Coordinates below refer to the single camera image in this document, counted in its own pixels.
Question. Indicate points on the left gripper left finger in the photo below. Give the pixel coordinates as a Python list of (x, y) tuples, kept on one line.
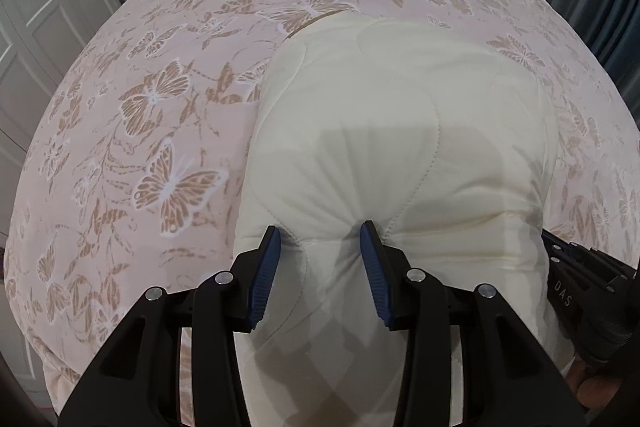
[(269, 252)]

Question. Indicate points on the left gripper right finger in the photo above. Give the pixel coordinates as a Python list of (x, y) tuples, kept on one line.
[(379, 273)]

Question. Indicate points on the cream quilted jacket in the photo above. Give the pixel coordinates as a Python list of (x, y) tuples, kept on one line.
[(446, 145)]

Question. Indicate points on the right hand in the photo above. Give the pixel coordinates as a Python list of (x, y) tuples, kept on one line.
[(598, 395)]

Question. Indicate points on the pink butterfly bedspread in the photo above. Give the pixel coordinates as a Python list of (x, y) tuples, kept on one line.
[(134, 178)]

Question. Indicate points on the white wardrobe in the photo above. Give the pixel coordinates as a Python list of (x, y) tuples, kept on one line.
[(40, 39)]

